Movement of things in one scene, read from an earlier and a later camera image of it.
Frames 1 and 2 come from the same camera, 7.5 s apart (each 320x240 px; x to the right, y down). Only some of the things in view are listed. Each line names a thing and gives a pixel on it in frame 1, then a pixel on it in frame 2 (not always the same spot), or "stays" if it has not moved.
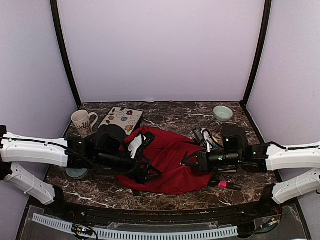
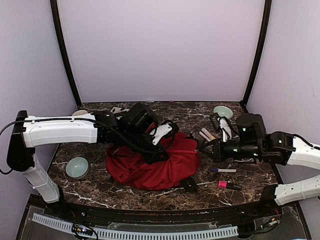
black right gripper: [203, 164] to [218, 154]
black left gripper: [140, 177] to [154, 155]
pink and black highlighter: [227, 185] stays
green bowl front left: [76, 172] stays
